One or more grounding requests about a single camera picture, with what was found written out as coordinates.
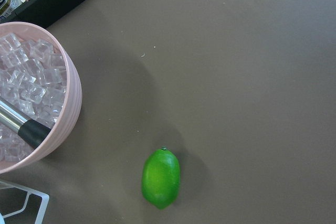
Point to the pink ice bucket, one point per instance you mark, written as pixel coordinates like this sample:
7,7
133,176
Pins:
73,96

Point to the white wire cup rack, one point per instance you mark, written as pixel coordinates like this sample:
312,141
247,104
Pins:
21,204

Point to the green lime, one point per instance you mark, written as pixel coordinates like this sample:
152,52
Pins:
161,178

